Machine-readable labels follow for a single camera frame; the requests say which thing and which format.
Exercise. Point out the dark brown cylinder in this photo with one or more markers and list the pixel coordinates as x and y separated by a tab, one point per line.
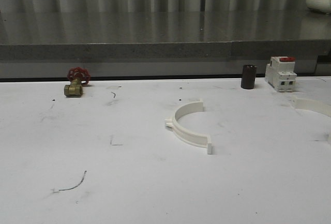
248	76

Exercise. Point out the brass valve red handwheel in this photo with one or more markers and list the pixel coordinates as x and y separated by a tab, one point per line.
78	78

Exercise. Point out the white circuit breaker red switch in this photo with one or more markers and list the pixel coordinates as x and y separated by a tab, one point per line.
280	73

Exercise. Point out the white half clamp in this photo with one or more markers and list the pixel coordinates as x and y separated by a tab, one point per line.
311	105
186	135

